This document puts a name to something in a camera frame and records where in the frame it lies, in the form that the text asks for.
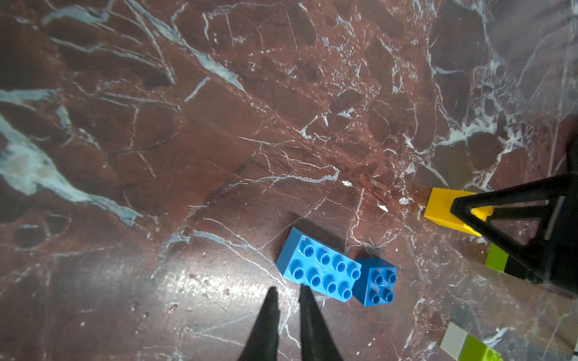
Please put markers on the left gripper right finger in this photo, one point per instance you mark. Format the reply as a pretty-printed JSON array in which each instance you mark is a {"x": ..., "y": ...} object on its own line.
[{"x": 316, "y": 340}]

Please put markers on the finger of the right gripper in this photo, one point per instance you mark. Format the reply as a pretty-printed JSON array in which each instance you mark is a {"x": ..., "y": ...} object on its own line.
[{"x": 535, "y": 223}]

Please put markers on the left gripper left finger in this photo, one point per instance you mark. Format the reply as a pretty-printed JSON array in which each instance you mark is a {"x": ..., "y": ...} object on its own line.
[{"x": 262, "y": 343}]

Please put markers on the black lego brick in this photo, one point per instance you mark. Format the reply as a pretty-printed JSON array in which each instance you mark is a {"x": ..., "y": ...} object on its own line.
[{"x": 515, "y": 269}]

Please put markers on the green lego brick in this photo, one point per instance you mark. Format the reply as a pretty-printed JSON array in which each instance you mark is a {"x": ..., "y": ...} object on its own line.
[
  {"x": 475, "y": 350},
  {"x": 496, "y": 259}
]

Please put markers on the small dark blue lego brick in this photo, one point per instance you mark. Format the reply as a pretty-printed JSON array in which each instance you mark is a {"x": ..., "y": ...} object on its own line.
[{"x": 376, "y": 283}]

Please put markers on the long light blue lego brick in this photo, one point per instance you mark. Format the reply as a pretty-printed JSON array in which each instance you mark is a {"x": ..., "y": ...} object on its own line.
[{"x": 304, "y": 260}]

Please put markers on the yellow lego brick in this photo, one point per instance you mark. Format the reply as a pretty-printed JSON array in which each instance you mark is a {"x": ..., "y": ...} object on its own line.
[{"x": 439, "y": 206}]

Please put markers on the white lego brick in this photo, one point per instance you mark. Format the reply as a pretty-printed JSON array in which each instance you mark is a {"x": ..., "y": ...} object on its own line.
[{"x": 453, "y": 340}]

